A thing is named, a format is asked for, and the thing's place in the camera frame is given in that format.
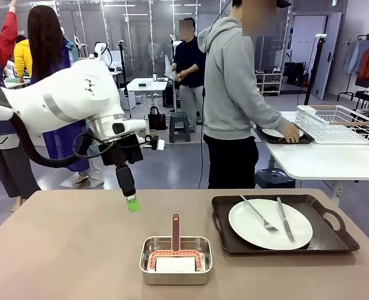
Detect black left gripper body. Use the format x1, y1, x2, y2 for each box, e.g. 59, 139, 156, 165
99, 136, 144, 168

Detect large white plate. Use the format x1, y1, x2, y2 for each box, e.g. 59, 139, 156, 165
228, 199, 314, 251

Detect silver fork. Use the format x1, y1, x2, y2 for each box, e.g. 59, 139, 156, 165
239, 195, 280, 234

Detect white dinner plate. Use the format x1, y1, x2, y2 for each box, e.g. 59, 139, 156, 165
261, 127, 305, 139

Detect silver table knife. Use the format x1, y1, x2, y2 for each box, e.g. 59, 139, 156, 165
276, 196, 297, 244

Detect dark brown handled serving tray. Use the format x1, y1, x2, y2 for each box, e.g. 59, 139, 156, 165
211, 194, 360, 256

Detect person's right forearm gray sleeve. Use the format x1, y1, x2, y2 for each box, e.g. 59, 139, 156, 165
252, 101, 290, 138

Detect person's right hand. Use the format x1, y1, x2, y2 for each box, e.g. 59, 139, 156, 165
277, 121, 301, 144

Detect white tag on left gripper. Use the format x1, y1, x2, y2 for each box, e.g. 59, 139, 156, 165
137, 134, 166, 152

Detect black tote bag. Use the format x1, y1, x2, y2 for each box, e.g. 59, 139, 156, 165
147, 106, 167, 131

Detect gray plastic stool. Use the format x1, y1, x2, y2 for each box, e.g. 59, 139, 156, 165
168, 112, 192, 144

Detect white background desk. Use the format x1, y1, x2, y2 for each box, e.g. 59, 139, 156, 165
126, 77, 169, 129

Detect pink lint roller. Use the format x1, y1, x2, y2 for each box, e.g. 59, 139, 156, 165
149, 213, 205, 273

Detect stainless steel rectangular tray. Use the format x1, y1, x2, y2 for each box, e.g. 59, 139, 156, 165
139, 236, 214, 286

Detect background person beige trousers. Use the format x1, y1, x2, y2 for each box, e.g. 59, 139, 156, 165
170, 17, 207, 125

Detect person in gray hoodie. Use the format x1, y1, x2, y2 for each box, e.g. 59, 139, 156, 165
197, 0, 300, 190

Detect long-haired woman blue apron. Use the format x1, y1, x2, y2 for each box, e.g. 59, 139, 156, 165
27, 5, 106, 188

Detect person in yellow top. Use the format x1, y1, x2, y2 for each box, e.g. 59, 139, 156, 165
14, 35, 34, 79

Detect dark blue plastic stool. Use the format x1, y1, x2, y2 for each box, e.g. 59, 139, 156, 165
255, 167, 297, 189

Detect person red sleeves denim apron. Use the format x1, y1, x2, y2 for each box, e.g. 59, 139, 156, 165
0, 0, 42, 213

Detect white shoe shelf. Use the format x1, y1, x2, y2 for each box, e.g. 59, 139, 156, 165
254, 67, 285, 97

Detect black serving tray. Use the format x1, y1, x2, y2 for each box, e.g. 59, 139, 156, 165
253, 124, 315, 145

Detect white side table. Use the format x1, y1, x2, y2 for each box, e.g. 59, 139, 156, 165
252, 111, 369, 191

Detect black tripod white head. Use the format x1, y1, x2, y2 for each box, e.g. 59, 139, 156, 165
305, 32, 328, 101

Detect white door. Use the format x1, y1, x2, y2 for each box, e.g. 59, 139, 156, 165
292, 12, 343, 101

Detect gray-blue hanging jacket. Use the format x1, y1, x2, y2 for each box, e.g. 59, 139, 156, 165
342, 39, 369, 75

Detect thin black hanging cable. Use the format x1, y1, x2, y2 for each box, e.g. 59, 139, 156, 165
197, 87, 207, 189

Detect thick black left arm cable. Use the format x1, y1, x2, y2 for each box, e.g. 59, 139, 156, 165
0, 104, 93, 168

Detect white wire dish rack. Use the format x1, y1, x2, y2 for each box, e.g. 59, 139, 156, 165
295, 104, 369, 145

